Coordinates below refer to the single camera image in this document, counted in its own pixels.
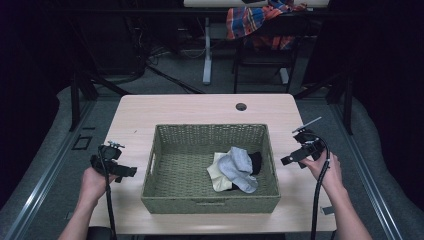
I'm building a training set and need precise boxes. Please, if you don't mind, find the green woven basket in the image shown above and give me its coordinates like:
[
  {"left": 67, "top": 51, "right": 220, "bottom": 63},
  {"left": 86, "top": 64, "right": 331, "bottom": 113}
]
[{"left": 140, "top": 123, "right": 282, "bottom": 215}]

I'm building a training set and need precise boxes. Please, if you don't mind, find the person's right hand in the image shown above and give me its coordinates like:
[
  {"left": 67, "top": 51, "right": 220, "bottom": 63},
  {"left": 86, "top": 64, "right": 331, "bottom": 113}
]
[{"left": 299, "top": 149, "right": 344, "bottom": 199}]

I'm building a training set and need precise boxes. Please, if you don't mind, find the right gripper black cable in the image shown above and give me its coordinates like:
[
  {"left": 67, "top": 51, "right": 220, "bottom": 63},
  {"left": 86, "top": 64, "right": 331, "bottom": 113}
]
[{"left": 299, "top": 131, "right": 331, "bottom": 240}]

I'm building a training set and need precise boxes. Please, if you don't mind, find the black chair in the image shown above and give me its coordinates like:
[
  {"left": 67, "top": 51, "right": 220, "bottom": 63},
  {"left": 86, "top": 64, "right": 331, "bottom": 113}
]
[{"left": 231, "top": 13, "right": 314, "bottom": 94}]

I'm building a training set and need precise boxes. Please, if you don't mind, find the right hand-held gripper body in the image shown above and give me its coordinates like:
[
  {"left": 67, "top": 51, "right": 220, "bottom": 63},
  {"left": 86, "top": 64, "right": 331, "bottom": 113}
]
[{"left": 291, "top": 116, "right": 327, "bottom": 170}]

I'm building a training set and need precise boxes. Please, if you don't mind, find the black sock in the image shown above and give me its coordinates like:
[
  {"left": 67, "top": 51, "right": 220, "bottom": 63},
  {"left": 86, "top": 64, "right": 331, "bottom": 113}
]
[{"left": 229, "top": 151, "right": 263, "bottom": 192}]

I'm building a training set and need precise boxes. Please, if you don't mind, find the plaid cloth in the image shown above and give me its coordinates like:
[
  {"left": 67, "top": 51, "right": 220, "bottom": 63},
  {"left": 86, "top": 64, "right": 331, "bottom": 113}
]
[{"left": 225, "top": 0, "right": 308, "bottom": 51}]

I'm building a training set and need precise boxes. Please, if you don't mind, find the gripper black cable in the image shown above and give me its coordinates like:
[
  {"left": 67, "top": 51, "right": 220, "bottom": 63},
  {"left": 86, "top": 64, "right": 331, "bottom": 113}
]
[
  {"left": 97, "top": 145, "right": 118, "bottom": 240},
  {"left": 299, "top": 131, "right": 331, "bottom": 240}
]

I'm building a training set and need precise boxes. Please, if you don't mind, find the black floor cable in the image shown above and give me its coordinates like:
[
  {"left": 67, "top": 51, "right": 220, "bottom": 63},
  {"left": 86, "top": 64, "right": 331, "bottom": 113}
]
[{"left": 144, "top": 63, "right": 205, "bottom": 95}]

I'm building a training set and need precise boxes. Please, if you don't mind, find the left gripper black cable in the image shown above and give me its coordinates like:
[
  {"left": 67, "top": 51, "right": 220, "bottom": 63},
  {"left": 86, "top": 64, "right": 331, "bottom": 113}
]
[{"left": 97, "top": 145, "right": 118, "bottom": 240}]

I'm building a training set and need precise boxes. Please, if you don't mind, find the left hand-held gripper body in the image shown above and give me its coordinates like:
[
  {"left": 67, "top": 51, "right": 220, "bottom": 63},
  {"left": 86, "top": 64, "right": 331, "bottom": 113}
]
[{"left": 90, "top": 140, "right": 126, "bottom": 177}]

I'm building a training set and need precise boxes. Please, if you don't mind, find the white desk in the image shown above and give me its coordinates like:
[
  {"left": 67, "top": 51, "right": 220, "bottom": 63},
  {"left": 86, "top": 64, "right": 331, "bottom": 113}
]
[{"left": 183, "top": 0, "right": 331, "bottom": 86}]

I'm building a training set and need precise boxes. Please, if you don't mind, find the person's left hand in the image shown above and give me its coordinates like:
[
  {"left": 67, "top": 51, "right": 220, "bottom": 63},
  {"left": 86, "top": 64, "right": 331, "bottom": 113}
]
[{"left": 78, "top": 166, "right": 119, "bottom": 205}]

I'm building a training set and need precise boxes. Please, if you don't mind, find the cream sock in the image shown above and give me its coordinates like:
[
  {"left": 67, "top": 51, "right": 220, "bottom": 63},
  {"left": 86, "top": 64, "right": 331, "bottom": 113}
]
[{"left": 206, "top": 152, "right": 234, "bottom": 193}]

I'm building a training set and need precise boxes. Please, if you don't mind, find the light blue sock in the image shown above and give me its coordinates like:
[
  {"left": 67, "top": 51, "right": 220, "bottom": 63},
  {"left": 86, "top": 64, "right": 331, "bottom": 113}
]
[{"left": 218, "top": 146, "right": 259, "bottom": 194}]

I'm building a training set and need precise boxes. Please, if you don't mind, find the black metal stand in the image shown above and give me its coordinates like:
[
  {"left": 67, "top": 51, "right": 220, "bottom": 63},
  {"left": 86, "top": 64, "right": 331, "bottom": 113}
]
[
  {"left": 68, "top": 71, "right": 131, "bottom": 132},
  {"left": 293, "top": 71, "right": 354, "bottom": 136}
]

